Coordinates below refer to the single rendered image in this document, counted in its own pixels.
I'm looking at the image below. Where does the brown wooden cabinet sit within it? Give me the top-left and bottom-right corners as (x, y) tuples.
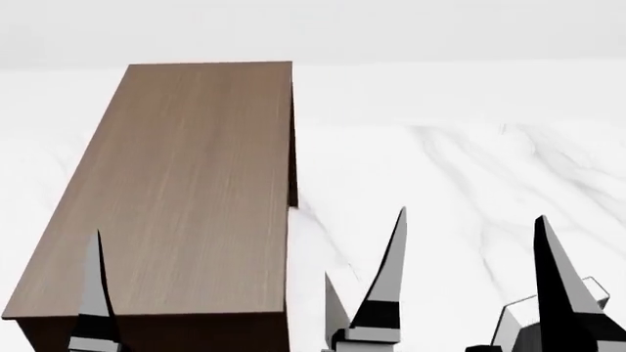
(0, 60), (300, 352)

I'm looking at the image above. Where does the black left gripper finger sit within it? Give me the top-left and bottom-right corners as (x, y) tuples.
(67, 228), (122, 352)

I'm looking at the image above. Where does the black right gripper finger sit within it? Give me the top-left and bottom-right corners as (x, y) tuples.
(532, 214), (626, 352)
(347, 205), (408, 343)

